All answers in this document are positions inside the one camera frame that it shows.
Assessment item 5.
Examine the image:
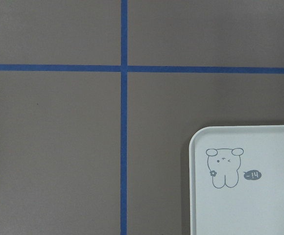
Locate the beige serving tray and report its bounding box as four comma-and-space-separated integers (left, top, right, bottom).
189, 125, 284, 235

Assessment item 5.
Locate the brown paper table cover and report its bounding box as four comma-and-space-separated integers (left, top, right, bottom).
0, 0, 284, 235

